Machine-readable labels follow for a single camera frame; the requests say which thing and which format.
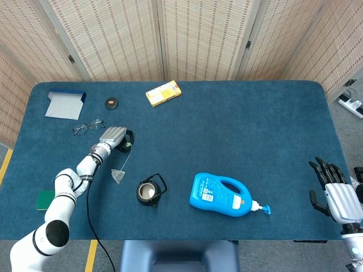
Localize white power strip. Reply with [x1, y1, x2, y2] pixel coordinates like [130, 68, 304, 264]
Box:
[337, 94, 363, 119]

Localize blue detergent bottle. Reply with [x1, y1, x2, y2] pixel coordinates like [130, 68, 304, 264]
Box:
[189, 172, 272, 218]

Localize green yellow sponge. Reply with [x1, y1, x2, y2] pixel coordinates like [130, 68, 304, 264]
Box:
[36, 190, 56, 211]

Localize white tea bag with string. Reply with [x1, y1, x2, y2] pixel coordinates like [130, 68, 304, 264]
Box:
[111, 143, 133, 185]

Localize grey-blue robot torso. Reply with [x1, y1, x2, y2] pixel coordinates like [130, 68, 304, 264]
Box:
[119, 240, 240, 272]

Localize black teapot with handle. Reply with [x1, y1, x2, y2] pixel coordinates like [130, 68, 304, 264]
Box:
[136, 173, 168, 209]

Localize black thin-rimmed eyeglasses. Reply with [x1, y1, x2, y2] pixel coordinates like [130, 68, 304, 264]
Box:
[72, 119, 105, 137]

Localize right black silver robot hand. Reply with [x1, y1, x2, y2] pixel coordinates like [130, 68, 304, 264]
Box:
[308, 156, 363, 224]

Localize beige woven folding screen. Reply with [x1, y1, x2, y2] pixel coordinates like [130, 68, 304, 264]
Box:
[0, 0, 363, 148]

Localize open blue white box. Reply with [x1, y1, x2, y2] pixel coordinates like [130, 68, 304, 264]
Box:
[44, 88, 87, 121]

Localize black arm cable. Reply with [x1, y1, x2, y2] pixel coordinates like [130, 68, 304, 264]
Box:
[86, 161, 117, 272]

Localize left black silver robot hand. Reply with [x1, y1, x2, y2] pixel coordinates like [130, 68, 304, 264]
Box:
[99, 126, 136, 153]

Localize blue felt table cover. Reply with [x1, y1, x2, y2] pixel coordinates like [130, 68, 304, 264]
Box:
[0, 81, 358, 241]

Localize yellow cardboard box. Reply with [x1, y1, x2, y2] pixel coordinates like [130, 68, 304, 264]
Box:
[145, 80, 182, 108]

